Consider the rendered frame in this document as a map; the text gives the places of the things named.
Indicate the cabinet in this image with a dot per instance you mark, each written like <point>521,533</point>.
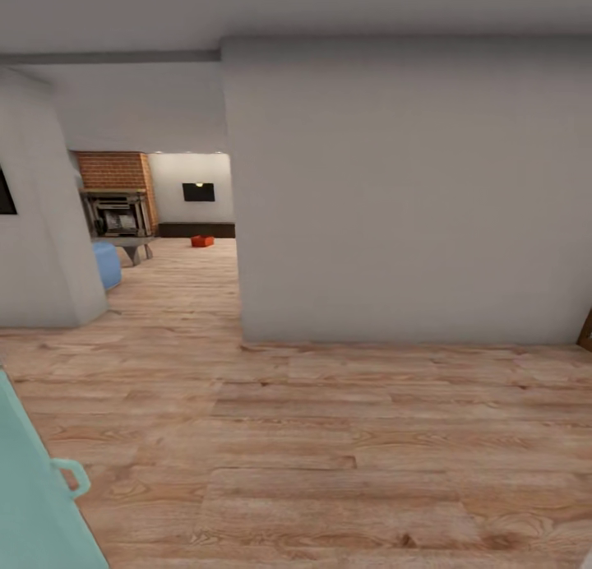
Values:
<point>190,230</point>

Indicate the wood fireplace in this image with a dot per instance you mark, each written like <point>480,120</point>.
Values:
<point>117,214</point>

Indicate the coffee table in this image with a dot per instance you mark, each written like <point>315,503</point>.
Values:
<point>130,245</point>

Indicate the wall mounted tv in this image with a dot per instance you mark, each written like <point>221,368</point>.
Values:
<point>198,192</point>

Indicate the sofa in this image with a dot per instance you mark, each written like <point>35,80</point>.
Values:
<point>107,259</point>

